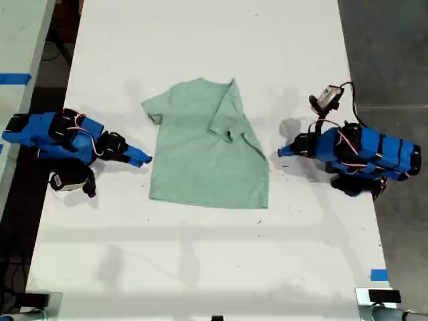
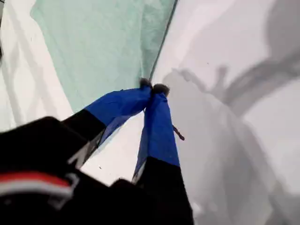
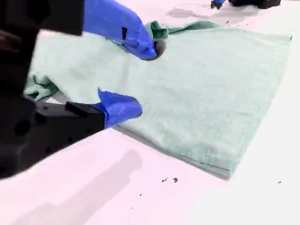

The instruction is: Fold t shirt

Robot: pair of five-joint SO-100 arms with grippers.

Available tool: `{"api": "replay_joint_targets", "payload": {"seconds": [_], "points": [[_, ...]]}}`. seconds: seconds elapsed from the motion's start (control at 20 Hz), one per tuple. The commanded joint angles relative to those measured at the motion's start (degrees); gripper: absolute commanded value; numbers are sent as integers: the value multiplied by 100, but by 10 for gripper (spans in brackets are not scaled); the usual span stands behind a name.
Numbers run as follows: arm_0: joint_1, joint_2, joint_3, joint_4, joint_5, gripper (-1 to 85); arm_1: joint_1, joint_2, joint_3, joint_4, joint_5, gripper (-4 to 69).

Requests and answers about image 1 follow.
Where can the small black box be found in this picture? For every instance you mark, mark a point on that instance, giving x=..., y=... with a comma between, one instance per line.
x=384, y=296
x=38, y=298

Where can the black and white camera box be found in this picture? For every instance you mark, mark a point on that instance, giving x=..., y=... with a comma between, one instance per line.
x=67, y=179
x=329, y=96

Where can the white side table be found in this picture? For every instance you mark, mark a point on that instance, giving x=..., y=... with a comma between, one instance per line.
x=20, y=40

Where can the pale green T-shirt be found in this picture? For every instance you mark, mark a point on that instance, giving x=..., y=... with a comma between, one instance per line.
x=200, y=167

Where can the short blue tape strip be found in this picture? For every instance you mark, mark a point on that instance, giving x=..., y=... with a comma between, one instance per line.
x=379, y=275

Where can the short black camera stalk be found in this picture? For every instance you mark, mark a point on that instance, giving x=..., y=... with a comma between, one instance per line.
x=89, y=185
x=321, y=122

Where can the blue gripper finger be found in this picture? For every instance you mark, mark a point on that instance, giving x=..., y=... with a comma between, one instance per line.
x=287, y=151
x=138, y=154
x=135, y=162

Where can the small black clamp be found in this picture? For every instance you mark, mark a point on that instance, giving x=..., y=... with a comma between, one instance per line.
x=217, y=318

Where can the grey metal tube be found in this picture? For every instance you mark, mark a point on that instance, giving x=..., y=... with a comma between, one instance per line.
x=20, y=317
x=384, y=316

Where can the blue and black robot arm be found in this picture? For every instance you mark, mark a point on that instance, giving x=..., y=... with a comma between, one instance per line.
x=381, y=150
x=36, y=133

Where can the long blue tape strip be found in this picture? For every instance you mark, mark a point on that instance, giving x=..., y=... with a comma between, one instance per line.
x=15, y=78

